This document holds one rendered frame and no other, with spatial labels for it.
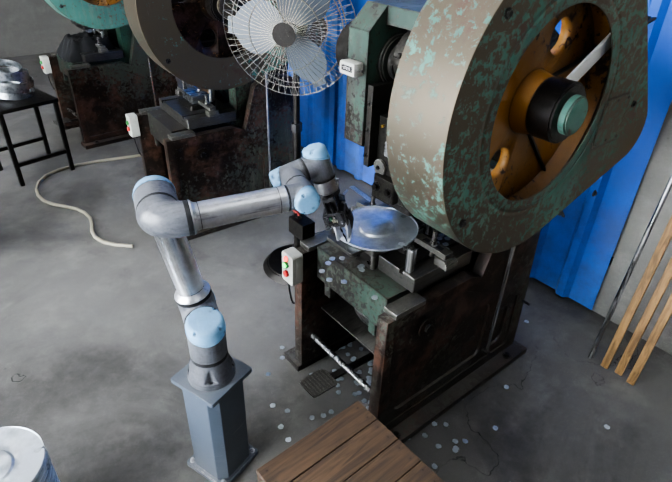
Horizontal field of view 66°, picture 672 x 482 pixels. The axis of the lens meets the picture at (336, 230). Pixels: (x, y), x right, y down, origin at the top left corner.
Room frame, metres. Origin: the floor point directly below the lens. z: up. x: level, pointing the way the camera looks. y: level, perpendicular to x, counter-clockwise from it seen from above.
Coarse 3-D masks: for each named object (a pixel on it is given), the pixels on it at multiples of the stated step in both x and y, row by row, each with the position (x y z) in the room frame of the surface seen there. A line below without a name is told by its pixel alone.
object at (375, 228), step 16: (368, 208) 1.70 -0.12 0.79; (384, 208) 1.70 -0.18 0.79; (368, 224) 1.58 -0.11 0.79; (384, 224) 1.58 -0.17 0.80; (400, 224) 1.59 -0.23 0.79; (416, 224) 1.59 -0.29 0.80; (352, 240) 1.49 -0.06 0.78; (368, 240) 1.49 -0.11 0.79; (384, 240) 1.49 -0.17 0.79; (400, 240) 1.49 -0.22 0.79
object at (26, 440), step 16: (0, 432) 1.01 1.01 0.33; (16, 432) 1.02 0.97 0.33; (32, 432) 1.02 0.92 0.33; (0, 448) 0.96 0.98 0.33; (16, 448) 0.96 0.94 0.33; (32, 448) 0.96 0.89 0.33; (0, 464) 0.90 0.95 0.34; (16, 464) 0.91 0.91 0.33; (32, 464) 0.91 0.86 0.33; (0, 480) 0.86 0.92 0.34; (16, 480) 0.86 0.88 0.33; (32, 480) 0.86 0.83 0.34
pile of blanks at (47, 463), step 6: (48, 456) 0.97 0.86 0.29; (48, 462) 0.95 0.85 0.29; (42, 468) 0.91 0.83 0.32; (48, 468) 0.94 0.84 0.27; (42, 474) 0.90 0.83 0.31; (48, 474) 0.92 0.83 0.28; (54, 474) 0.96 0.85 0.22; (36, 480) 0.87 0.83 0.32; (42, 480) 0.89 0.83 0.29; (48, 480) 0.91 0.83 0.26; (54, 480) 0.94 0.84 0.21
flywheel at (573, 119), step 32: (544, 32) 1.34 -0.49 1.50; (576, 32) 1.44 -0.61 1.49; (608, 32) 1.48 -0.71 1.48; (544, 64) 1.36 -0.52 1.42; (608, 64) 1.50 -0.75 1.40; (512, 96) 1.29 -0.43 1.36; (544, 96) 1.25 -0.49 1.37; (576, 96) 1.24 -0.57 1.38; (512, 128) 1.30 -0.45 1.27; (544, 128) 1.22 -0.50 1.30; (576, 128) 1.25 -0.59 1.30; (512, 160) 1.33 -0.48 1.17; (544, 160) 1.45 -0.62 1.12; (512, 192) 1.36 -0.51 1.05
